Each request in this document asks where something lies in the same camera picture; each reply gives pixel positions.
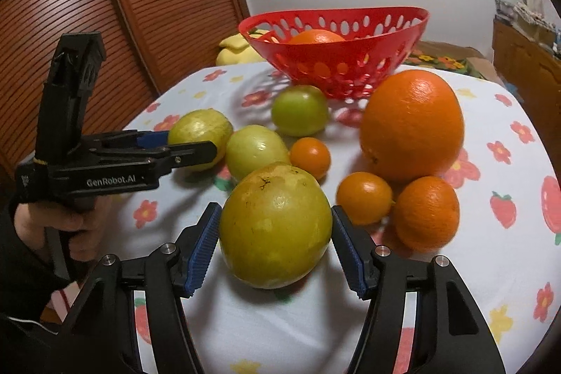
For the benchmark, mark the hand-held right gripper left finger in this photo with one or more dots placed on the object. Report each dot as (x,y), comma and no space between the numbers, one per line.
(204,251)

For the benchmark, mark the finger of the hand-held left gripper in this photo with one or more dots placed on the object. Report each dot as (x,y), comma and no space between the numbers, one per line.
(193,155)
(151,139)

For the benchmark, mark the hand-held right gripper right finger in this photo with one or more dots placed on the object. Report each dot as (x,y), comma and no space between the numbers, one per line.
(348,251)

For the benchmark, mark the yellow lemon-shaped citrus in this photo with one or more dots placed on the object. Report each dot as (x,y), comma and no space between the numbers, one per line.
(199,125)

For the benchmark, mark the orange-green mango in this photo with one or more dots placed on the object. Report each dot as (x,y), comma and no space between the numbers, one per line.
(363,198)

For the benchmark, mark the round pale yellow citrus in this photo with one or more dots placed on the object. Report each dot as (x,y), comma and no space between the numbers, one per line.
(256,150)

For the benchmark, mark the large yellow-green citrus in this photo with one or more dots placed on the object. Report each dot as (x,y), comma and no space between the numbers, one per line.
(276,225)

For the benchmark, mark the medium orange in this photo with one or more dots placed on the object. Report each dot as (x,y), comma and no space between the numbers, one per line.
(425,214)

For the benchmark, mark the small tangerine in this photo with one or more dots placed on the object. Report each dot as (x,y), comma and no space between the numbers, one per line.
(310,157)

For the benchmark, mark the green citrus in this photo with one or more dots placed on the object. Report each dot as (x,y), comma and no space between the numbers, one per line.
(300,111)

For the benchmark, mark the very large orange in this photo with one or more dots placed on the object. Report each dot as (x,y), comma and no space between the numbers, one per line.
(412,124)

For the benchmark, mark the red perforated plastic basket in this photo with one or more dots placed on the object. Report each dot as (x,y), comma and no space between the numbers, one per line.
(372,43)

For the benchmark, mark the person's left forearm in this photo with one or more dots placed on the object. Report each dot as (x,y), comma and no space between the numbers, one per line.
(22,295)

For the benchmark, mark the person's left hand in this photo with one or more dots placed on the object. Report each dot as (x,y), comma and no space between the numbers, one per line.
(83,225)

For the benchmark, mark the yellow plush toy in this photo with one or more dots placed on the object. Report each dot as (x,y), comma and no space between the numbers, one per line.
(234,52)

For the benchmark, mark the wooden louvred wardrobe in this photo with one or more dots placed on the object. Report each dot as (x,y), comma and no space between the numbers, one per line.
(131,6)

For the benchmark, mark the white floral tablecloth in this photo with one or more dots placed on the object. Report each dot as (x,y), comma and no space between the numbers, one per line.
(482,225)

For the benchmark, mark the floral blanket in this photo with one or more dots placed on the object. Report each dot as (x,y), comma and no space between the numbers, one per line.
(438,62)

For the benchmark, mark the wooden sideboard cabinet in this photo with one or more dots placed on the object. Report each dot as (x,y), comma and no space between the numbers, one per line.
(526,63)

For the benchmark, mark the clear storage box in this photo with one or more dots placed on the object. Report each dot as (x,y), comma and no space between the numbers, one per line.
(504,9)

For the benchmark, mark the patterned fabric box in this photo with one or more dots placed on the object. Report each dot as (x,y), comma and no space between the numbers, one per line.
(532,17)

